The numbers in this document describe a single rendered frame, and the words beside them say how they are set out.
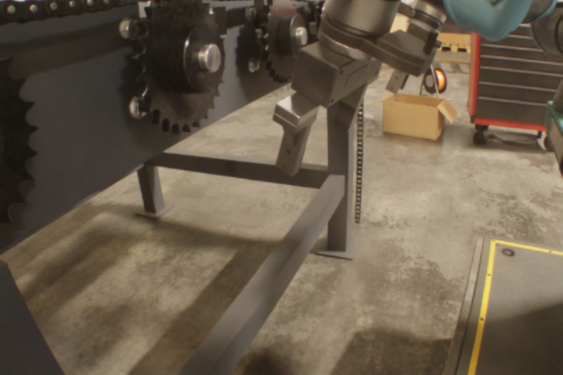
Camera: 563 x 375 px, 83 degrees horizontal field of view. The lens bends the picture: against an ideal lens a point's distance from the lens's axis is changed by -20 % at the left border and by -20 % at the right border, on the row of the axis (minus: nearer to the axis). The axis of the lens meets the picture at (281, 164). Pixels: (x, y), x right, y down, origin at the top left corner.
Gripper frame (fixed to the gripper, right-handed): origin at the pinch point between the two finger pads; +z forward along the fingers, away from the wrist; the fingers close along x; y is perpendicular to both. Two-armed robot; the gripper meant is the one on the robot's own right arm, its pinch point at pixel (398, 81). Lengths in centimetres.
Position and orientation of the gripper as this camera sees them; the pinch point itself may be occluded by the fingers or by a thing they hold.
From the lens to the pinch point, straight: 88.4
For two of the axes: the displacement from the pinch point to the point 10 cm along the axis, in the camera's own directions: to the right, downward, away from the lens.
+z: -3.6, 8.4, 4.0
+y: 8.4, 4.8, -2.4
